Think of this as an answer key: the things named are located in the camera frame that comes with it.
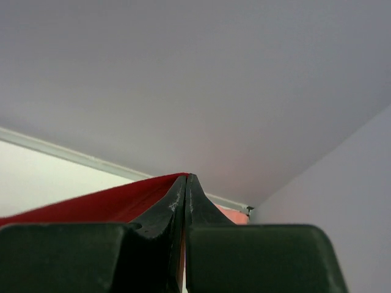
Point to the pink folded t shirt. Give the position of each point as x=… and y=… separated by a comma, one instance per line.
x=235, y=216

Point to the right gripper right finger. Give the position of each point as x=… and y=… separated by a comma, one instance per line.
x=222, y=256

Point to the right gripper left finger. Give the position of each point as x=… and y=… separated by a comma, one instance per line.
x=143, y=255

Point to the red t shirt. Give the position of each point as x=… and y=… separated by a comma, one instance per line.
x=118, y=204

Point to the aluminium frame rail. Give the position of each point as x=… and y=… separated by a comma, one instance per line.
x=35, y=173

